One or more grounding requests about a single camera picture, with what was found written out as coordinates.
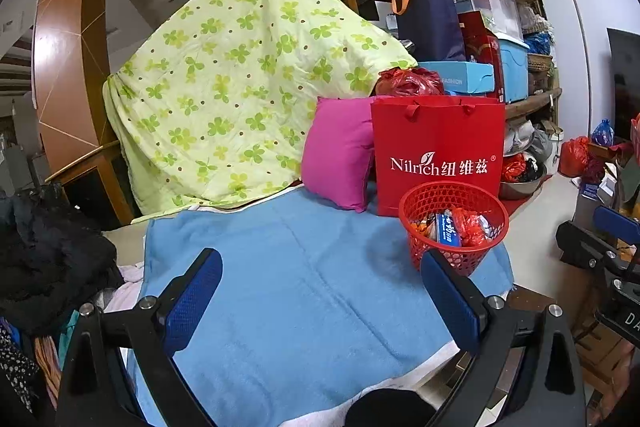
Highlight black white floral cloth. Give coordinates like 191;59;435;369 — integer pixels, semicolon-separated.
0;317;41;413

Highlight orange red plastic bag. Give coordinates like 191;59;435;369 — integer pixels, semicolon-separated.
558;137;591;178

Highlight tied blue plastic bag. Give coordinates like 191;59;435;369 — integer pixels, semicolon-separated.
591;119;615;145

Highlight red mesh plastic basket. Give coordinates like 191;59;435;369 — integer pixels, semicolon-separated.
398;182;510;278

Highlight navy bag orange handles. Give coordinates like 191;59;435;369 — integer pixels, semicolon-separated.
391;0;468;62

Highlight tall red box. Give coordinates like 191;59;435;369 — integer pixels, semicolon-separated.
457;9;503;100

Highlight grey bag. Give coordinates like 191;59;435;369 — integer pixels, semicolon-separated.
522;129;553;165

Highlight striped fringed scarf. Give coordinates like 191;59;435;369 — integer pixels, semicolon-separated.
32;334;63;388

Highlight clear plastic storage box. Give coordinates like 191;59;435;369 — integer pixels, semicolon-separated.
442;0;526;42

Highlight green clover print quilt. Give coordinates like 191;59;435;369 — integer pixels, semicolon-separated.
102;0;418;218

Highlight small blue carton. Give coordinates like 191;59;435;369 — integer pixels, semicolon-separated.
434;213;463;245

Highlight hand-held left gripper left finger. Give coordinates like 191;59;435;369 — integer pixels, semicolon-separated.
55;248;224;427

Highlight teal cloth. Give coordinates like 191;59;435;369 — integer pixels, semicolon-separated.
57;309;81;358

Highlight blue towel blanket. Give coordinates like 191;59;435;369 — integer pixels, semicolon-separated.
127;194;516;425

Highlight light blue cardboard box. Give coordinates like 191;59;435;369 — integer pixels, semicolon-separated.
417;61;497;95

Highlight red paper shopping bag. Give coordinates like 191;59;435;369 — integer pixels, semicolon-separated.
370;94;506;218

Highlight wooden shelf board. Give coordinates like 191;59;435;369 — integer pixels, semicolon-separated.
502;87;563;120

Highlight knotted red plastic bag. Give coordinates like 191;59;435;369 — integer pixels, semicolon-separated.
377;67;446;98

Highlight steel bowl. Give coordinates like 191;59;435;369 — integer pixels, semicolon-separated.
497;174;548;201

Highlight black jacket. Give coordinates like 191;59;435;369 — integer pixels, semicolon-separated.
0;192;126;338

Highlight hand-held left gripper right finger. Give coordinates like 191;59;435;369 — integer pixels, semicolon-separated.
421;251;586;427

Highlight wooden wardrobe cabinet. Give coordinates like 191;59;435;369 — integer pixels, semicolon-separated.
32;0;136;228

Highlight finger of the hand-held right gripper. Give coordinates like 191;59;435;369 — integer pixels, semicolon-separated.
592;205;640;253
556;219;608;270

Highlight wicker basket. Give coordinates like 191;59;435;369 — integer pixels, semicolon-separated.
527;52;555;72

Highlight pink pillow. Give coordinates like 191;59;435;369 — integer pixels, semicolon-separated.
301;96;381;212

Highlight dark screen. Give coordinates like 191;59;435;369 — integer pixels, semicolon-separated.
606;27;640;142

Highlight light blue plastic bin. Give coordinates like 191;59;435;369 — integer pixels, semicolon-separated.
497;34;531;102

